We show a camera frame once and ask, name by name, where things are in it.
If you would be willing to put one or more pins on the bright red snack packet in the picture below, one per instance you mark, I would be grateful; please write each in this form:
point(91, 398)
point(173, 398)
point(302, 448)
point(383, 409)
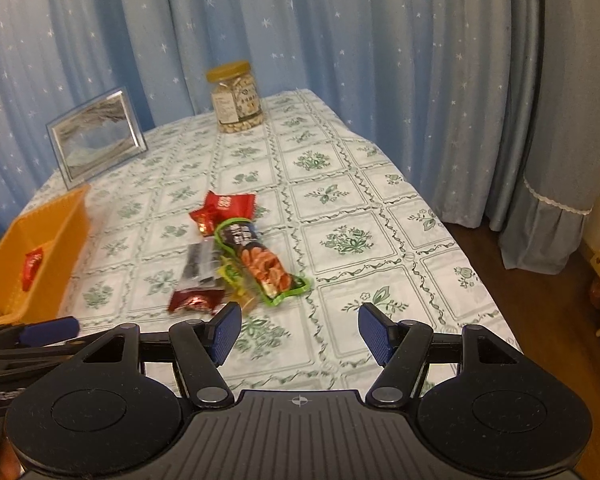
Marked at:
point(32, 267)

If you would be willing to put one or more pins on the green peanut snack packet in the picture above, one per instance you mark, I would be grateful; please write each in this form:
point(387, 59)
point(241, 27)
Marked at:
point(260, 265)

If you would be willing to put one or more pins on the clear nut jar, gold lid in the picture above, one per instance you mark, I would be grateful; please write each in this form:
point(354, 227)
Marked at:
point(236, 102)

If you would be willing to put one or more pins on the blue star-print curtain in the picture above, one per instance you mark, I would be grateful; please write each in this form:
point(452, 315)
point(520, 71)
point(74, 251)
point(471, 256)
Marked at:
point(330, 35)

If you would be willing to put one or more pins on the orange plastic basket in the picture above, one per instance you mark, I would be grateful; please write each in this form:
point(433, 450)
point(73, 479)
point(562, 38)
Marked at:
point(35, 250)

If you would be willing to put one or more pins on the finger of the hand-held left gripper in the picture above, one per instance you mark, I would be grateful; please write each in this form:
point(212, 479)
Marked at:
point(50, 330)
point(40, 352)

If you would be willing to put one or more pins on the green floral tablecloth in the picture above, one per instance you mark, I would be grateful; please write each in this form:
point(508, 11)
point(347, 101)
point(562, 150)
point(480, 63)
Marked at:
point(360, 240)

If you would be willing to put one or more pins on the yellow-green snack packet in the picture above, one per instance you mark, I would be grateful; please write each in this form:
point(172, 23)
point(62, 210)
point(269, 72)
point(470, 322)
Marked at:
point(232, 277)

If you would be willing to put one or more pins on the grey curtain with lace trim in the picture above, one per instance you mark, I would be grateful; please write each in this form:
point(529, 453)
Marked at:
point(555, 160)

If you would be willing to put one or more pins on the glass picture frame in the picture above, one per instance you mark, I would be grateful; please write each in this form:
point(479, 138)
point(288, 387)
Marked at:
point(96, 132)

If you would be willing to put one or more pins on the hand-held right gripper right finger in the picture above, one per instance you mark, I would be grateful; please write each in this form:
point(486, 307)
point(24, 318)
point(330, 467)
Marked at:
point(375, 334)

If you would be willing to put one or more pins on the black and silver snack packet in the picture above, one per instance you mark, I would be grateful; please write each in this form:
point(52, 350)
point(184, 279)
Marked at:
point(200, 262)

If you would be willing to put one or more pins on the large red snack packet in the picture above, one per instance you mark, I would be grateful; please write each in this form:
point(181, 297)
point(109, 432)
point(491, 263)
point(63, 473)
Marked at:
point(229, 205)

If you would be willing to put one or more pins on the small red snack packet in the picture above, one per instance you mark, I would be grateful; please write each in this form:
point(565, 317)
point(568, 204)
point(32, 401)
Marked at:
point(205, 221)

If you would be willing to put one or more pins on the shiny dark red snack packet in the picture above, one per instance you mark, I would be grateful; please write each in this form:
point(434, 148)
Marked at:
point(195, 301)

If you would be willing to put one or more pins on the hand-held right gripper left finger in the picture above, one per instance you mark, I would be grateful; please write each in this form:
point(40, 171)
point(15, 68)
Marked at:
point(226, 334)

